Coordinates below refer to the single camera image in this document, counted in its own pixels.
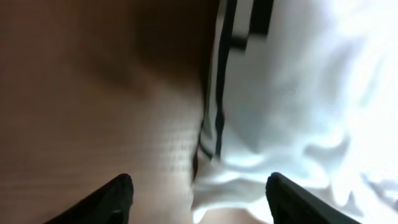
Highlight white t-shirt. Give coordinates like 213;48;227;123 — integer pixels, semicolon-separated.
192;0;397;223

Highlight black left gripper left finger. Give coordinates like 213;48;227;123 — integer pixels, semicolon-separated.
45;174;134;224

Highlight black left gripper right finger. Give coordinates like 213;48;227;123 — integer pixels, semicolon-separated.
266;172;359;224

